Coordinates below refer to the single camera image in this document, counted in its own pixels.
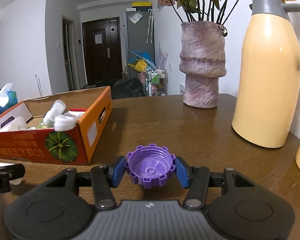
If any green spray bottle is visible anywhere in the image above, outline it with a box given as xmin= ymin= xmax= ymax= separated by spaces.
xmin=37 ymin=100 xmax=66 ymax=129

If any grey refrigerator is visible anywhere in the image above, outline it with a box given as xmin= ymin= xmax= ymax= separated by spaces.
xmin=125 ymin=7 xmax=155 ymax=78

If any purple gear cap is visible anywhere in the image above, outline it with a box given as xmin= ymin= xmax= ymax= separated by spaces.
xmin=125 ymin=144 xmax=176 ymax=190

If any red cardboard box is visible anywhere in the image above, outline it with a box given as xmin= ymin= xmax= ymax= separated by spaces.
xmin=0 ymin=87 xmax=112 ymax=165

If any yellow box on fridge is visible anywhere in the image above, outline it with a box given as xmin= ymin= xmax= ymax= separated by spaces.
xmin=132 ymin=2 xmax=152 ymax=7

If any cream thermos jug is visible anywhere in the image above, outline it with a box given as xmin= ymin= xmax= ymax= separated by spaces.
xmin=232 ymin=0 xmax=300 ymax=148

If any pink textured vase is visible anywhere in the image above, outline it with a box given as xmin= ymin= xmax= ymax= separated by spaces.
xmin=179 ymin=21 xmax=226 ymax=109

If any blue tissue pack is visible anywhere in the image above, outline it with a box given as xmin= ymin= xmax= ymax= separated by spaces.
xmin=0 ymin=83 xmax=18 ymax=114

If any metal trolley rack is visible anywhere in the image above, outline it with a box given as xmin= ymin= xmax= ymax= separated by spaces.
xmin=145 ymin=67 xmax=167 ymax=96

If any dark brown door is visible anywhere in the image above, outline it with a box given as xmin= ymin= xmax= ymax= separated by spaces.
xmin=82 ymin=17 xmax=122 ymax=87

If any cotton swab box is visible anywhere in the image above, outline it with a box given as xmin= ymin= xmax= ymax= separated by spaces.
xmin=0 ymin=116 xmax=36 ymax=132

